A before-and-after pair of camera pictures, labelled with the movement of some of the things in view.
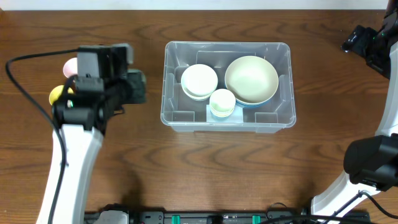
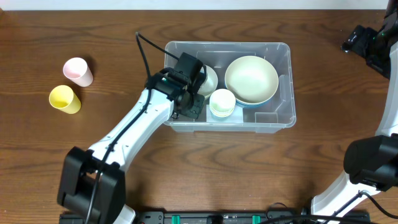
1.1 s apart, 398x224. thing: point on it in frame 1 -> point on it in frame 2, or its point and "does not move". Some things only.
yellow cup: (222, 114) does not move
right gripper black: (369, 36) does not move
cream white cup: (222, 102) does not move
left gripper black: (140, 83) -> (196, 112)
